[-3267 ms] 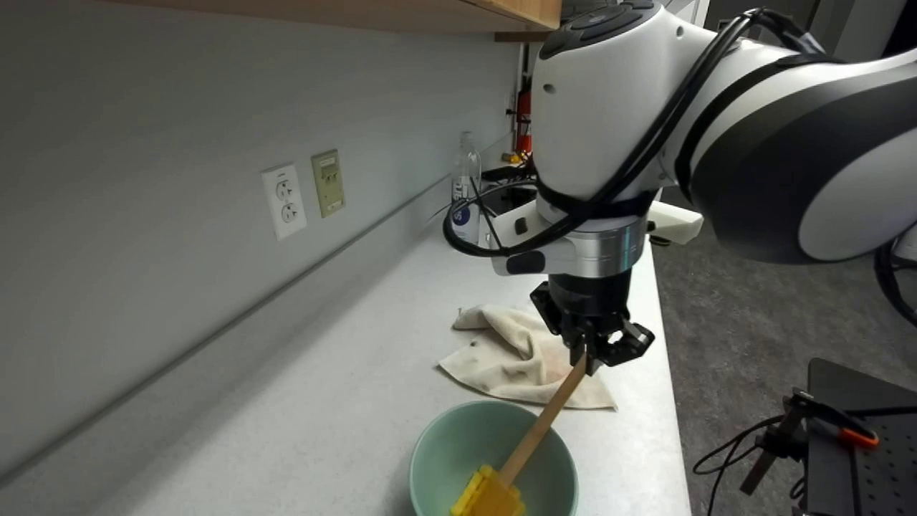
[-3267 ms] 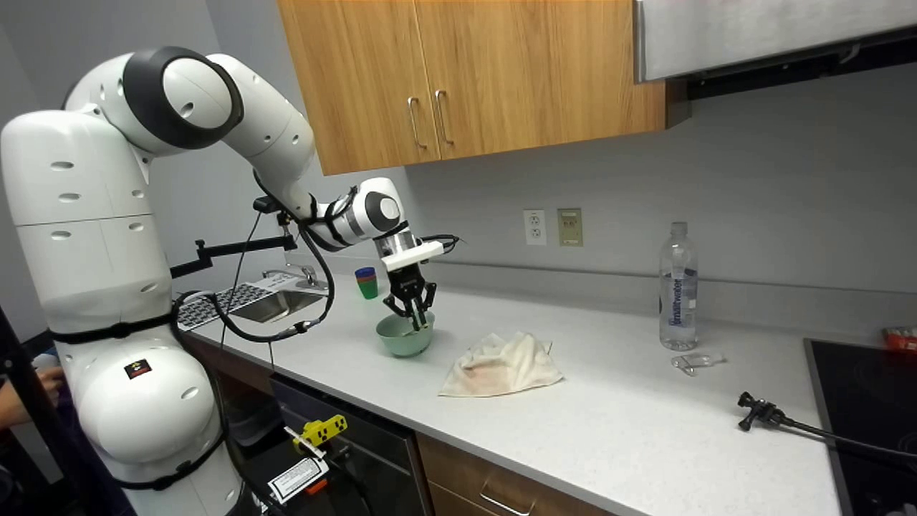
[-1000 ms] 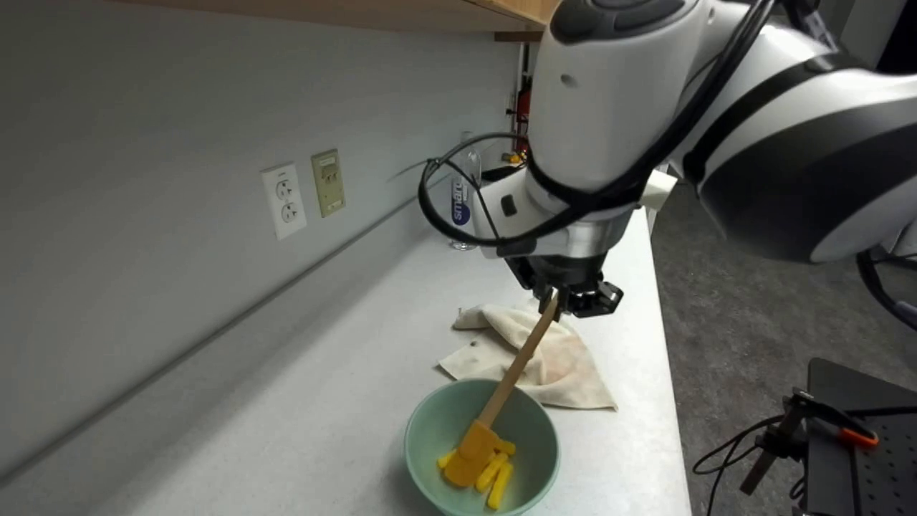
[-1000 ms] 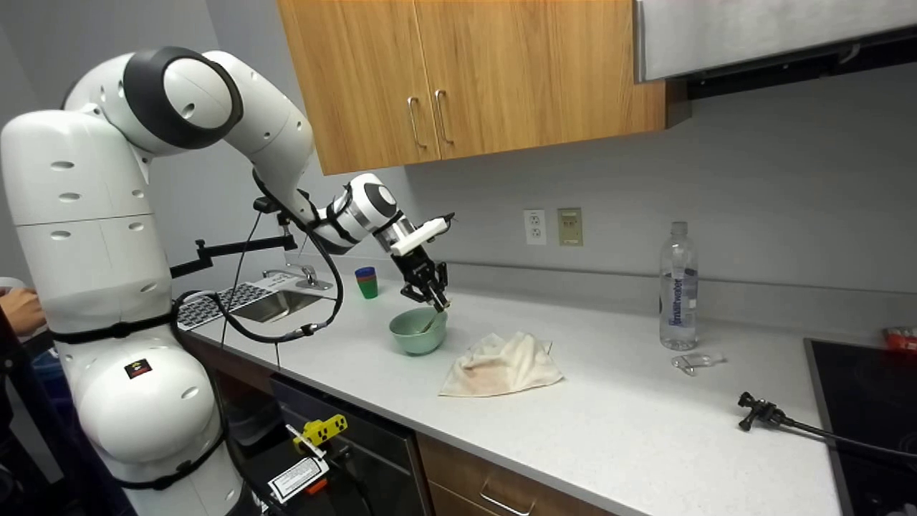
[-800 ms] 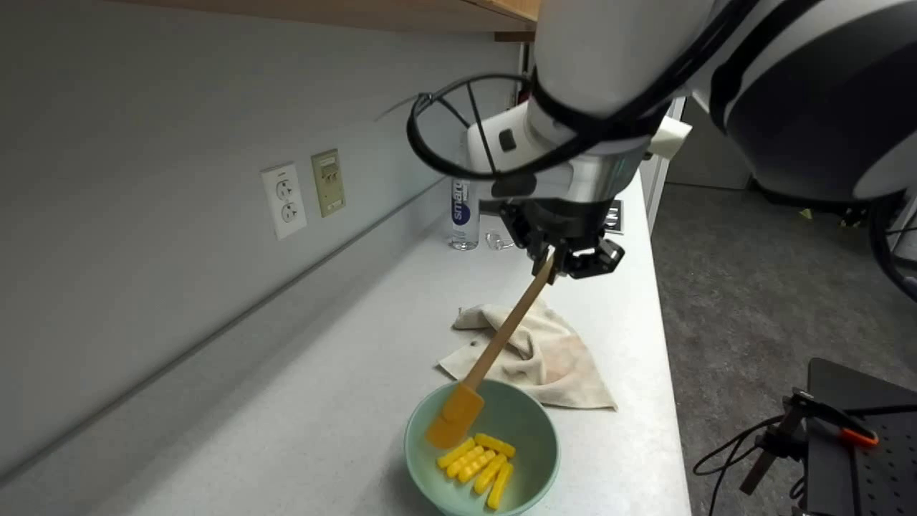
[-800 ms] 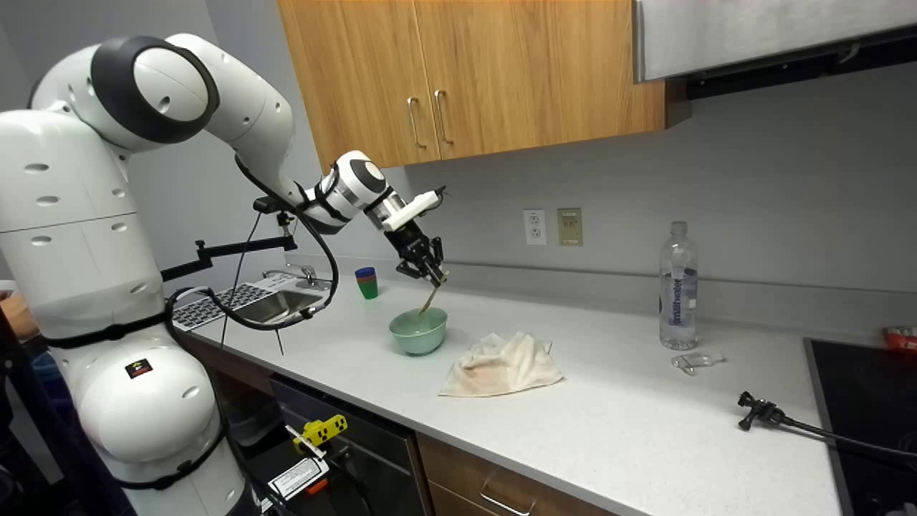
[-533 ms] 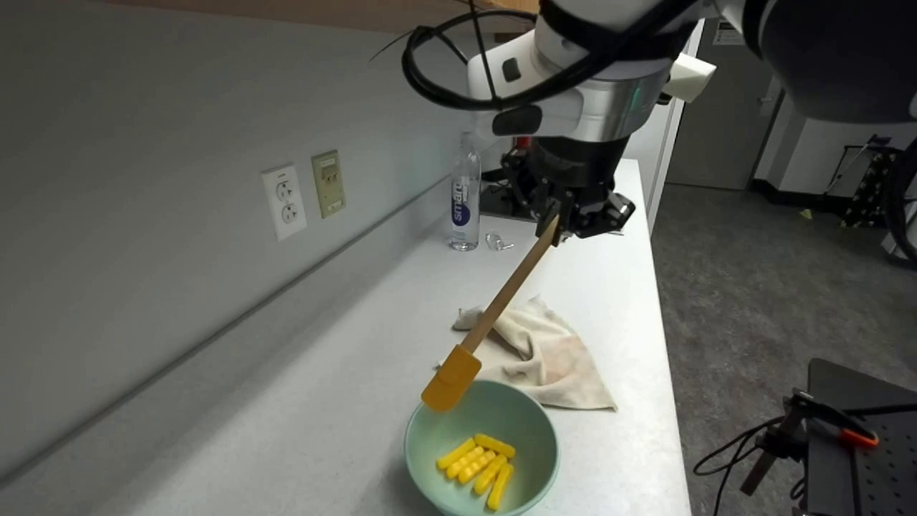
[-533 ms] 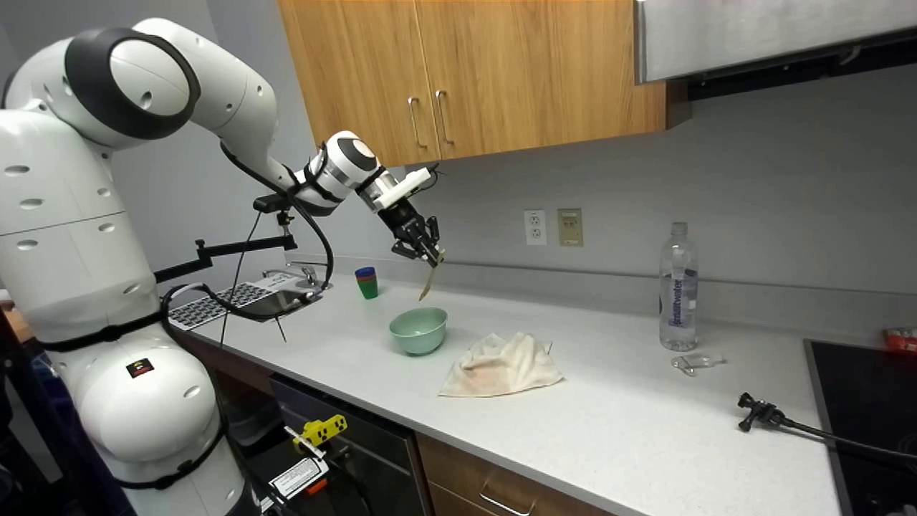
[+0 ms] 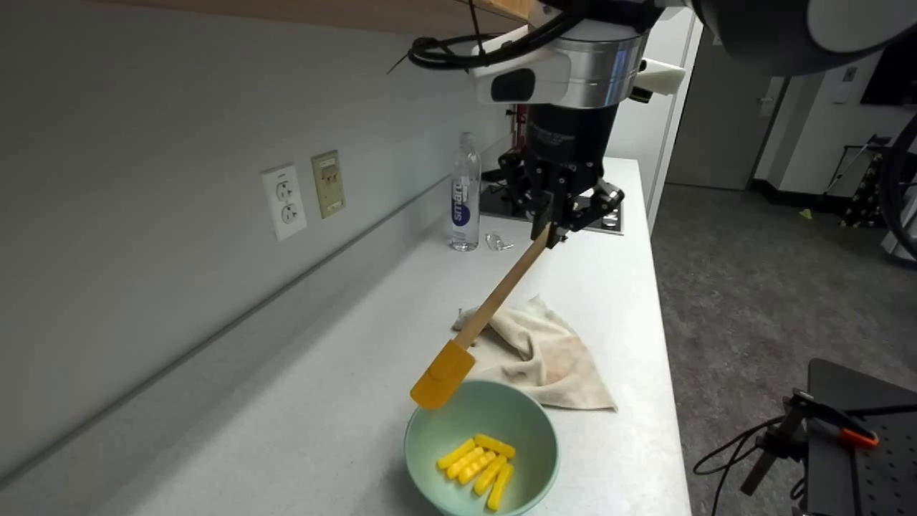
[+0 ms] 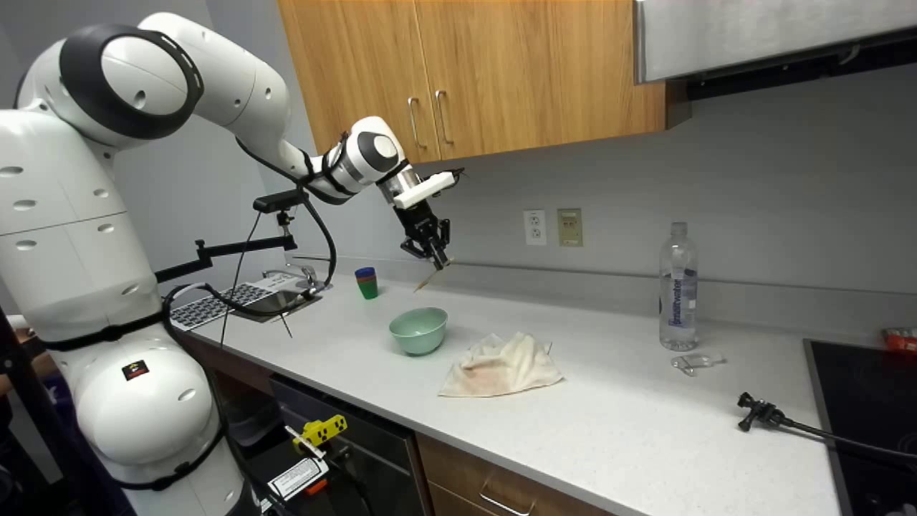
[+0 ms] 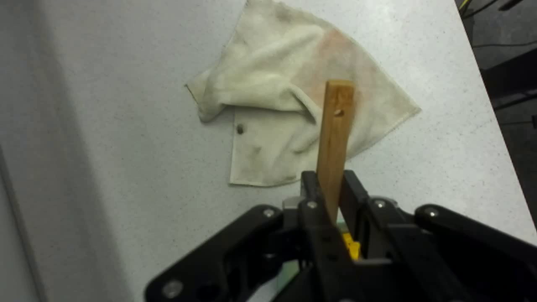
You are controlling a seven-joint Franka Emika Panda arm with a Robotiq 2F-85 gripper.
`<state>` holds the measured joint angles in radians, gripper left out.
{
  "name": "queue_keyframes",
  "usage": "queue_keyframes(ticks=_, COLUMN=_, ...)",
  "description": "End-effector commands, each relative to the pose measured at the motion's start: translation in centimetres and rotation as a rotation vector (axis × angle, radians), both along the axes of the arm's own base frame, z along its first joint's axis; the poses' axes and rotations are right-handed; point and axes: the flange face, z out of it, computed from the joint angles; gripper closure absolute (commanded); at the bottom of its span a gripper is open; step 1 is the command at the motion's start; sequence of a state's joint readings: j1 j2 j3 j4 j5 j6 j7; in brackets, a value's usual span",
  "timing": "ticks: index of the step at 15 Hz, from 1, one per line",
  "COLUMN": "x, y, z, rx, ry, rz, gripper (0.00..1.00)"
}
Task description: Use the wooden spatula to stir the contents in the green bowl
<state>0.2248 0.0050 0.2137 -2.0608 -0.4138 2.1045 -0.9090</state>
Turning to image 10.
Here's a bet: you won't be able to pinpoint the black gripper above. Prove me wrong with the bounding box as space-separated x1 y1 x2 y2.
395 198 456 272

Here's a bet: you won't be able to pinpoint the green bowl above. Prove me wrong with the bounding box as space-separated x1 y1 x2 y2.
387 304 450 358

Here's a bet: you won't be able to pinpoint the stacked blue green cups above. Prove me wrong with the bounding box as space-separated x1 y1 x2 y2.
354 265 381 304

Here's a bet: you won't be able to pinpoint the cream stained cloth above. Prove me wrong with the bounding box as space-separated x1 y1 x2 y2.
440 331 567 403

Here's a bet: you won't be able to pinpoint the yellow device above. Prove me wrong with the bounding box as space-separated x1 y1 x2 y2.
299 413 354 450

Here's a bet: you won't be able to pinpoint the black dishwasher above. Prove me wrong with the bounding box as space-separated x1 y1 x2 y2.
269 372 427 516

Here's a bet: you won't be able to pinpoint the wooden drawer front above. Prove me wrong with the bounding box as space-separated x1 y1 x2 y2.
414 434 613 516

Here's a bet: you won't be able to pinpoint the clear plastic water bottle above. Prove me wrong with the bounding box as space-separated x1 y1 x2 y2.
656 222 703 352

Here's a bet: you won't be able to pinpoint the white and red device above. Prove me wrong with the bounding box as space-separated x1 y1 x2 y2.
268 457 334 501

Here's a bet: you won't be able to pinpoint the stainless range hood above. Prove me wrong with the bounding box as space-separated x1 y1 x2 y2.
630 0 917 104

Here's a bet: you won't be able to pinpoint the black cooktop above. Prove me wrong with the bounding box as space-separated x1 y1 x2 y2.
802 339 917 516

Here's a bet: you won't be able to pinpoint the small red item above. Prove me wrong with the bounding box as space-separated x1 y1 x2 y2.
880 325 917 357

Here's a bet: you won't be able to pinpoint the white wall outlet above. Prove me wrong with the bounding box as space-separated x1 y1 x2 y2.
521 208 552 251

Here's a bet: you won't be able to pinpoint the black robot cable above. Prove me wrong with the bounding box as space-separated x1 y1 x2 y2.
168 142 342 325

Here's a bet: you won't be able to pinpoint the steel cabinet door handle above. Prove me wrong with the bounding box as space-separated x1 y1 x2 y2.
404 93 431 156
431 86 456 153

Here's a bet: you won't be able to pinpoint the beige wall switch plate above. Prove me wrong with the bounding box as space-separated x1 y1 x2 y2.
556 208 584 251

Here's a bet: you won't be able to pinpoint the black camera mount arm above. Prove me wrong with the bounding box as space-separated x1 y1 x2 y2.
155 186 312 286

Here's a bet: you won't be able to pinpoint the wooden wall cabinet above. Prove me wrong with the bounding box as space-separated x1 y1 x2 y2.
276 0 692 178

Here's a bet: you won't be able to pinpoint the steel drawer handle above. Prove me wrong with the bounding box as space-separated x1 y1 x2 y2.
477 490 533 516

